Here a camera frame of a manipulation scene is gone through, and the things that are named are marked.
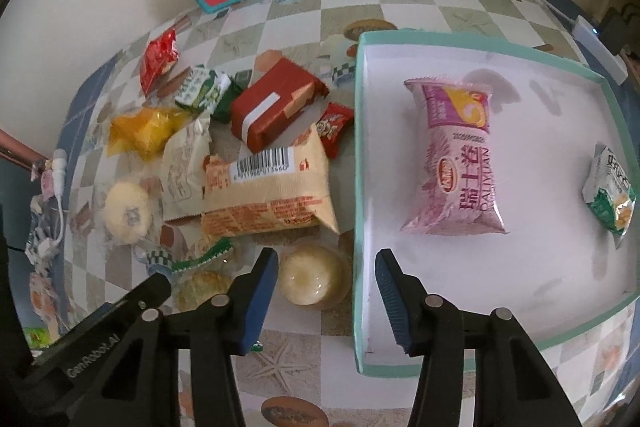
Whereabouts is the pink roll cake packet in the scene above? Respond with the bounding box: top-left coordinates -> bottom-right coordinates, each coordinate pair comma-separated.
400,78 -> 510,237

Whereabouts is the white box with teal rim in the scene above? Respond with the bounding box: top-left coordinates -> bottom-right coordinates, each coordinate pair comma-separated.
352,30 -> 640,379

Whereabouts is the red crinkled snack packet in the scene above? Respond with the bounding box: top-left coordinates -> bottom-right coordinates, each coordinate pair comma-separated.
139,27 -> 180,98

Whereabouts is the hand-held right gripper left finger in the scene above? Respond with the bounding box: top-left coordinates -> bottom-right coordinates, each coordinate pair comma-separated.
87,248 -> 279,427

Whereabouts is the cream barcode snack packet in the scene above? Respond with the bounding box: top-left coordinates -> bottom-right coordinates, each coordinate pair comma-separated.
200,124 -> 342,240

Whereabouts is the black plug adapter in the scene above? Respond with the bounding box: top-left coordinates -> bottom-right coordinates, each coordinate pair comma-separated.
597,4 -> 638,55

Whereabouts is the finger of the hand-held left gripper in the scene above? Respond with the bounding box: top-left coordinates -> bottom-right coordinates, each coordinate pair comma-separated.
107,273 -> 173,338

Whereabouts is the checkered printed tablecloth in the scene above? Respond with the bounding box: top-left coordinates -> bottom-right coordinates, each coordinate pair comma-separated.
25,0 -> 640,427

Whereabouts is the red-brown snack packet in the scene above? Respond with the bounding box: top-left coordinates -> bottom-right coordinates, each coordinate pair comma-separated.
230,58 -> 331,152

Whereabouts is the small red candy packet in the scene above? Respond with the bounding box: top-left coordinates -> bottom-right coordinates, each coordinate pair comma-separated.
312,103 -> 356,159

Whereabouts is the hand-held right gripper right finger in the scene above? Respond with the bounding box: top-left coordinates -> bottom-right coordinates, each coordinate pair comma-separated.
375,248 -> 583,427

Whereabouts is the white and green snack packet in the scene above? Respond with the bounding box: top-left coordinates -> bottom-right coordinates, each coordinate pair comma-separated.
174,64 -> 246,124

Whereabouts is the beige pastry packet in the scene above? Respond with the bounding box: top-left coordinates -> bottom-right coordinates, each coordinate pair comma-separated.
160,117 -> 213,223

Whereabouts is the white power strip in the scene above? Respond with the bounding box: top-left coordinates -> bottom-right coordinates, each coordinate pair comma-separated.
572,17 -> 628,85

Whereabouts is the round yellow pastry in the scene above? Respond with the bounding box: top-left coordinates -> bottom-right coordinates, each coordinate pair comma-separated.
277,243 -> 353,312

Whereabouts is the yellow snack packet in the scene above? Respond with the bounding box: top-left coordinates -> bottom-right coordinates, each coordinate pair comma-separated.
107,107 -> 193,160

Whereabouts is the crumpled printed wrapper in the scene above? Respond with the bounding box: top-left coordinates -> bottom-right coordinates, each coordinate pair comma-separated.
25,192 -> 63,268

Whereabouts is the green and white chip packet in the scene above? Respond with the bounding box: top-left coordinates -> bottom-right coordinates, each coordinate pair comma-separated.
581,142 -> 638,250

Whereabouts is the green-edged clear pastry packet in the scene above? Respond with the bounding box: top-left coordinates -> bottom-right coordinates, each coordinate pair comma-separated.
145,237 -> 241,313

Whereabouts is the brown wooden rail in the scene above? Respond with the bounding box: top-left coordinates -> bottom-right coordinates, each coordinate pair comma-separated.
0,129 -> 46,170

